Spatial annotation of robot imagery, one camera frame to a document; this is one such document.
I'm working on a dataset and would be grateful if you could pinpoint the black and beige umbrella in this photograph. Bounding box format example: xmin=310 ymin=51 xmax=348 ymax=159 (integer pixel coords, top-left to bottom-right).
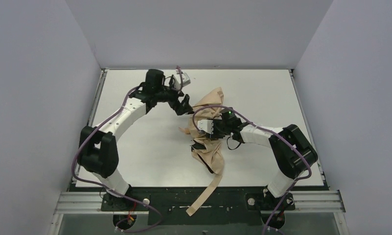
xmin=180 ymin=87 xmax=225 ymax=216

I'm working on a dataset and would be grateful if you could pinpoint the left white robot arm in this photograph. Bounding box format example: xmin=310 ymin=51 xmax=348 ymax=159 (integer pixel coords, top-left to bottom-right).
xmin=74 ymin=67 xmax=193 ymax=198

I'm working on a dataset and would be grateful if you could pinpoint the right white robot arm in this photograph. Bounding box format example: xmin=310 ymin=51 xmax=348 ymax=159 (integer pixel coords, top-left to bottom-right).
xmin=208 ymin=110 xmax=318 ymax=198

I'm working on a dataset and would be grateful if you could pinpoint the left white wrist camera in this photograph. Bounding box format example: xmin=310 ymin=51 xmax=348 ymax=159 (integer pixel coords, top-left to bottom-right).
xmin=169 ymin=72 xmax=191 ymax=91

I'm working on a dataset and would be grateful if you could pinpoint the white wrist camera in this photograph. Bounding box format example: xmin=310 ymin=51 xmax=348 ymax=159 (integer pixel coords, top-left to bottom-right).
xmin=169 ymin=72 xmax=191 ymax=91
xmin=197 ymin=119 xmax=214 ymax=135

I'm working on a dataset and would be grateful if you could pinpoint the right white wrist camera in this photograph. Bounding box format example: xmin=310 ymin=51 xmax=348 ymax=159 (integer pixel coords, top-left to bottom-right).
xmin=197 ymin=119 xmax=214 ymax=135

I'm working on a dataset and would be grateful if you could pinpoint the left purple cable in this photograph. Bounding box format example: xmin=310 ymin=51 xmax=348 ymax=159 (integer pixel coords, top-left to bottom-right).
xmin=70 ymin=66 xmax=184 ymax=234

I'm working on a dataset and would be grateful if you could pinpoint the purple cable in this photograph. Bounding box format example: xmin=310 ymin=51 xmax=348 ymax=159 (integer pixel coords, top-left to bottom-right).
xmin=70 ymin=66 xmax=184 ymax=234
xmin=191 ymin=105 xmax=313 ymax=235

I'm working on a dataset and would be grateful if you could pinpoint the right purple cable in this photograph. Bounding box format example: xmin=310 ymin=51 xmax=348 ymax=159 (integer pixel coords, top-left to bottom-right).
xmin=191 ymin=105 xmax=313 ymax=235

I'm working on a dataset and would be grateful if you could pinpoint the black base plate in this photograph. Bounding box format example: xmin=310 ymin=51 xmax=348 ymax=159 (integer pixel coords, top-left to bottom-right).
xmin=100 ymin=187 xmax=296 ymax=229

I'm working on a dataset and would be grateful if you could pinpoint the aluminium frame rail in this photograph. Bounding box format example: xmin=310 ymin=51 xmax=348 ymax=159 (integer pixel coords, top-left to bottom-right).
xmin=48 ymin=190 xmax=345 ymax=235

